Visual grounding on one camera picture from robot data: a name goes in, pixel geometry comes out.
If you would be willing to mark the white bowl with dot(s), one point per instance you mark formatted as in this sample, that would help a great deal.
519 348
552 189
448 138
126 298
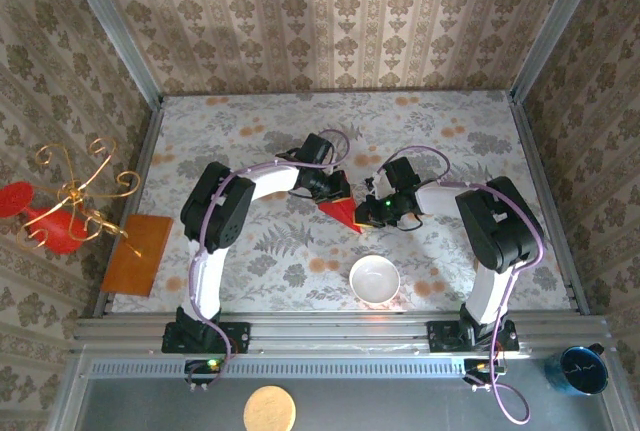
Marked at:
375 278

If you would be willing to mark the floral tablecloth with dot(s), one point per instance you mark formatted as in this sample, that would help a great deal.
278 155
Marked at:
240 116

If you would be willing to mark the round cork coaster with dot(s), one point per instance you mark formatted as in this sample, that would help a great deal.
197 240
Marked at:
270 408

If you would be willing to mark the red vase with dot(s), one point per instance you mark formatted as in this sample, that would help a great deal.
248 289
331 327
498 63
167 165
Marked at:
50 231

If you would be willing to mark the aluminium frame post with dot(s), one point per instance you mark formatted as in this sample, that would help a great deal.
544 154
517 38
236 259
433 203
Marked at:
114 26
555 26

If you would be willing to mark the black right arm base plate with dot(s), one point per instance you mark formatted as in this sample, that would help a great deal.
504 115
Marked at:
442 337

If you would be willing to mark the grey metal shelf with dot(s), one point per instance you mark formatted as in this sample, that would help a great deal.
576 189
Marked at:
400 406

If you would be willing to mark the aluminium side rail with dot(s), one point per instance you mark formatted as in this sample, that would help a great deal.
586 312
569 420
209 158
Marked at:
534 151
145 151

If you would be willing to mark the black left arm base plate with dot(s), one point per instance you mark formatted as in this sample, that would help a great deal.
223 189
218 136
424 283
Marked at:
235 338

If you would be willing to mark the aluminium frame cross rail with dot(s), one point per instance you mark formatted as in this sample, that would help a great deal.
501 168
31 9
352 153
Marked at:
340 333

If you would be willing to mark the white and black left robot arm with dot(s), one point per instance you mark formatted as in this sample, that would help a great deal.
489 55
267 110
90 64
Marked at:
210 286

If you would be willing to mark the orange wooden board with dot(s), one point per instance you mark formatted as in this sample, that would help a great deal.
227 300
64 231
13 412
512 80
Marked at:
135 256

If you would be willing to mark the red paper sheet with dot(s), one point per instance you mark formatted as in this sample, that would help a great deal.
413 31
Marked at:
337 211

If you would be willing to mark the dark blue mug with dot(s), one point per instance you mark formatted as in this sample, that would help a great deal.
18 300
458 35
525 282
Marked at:
580 371

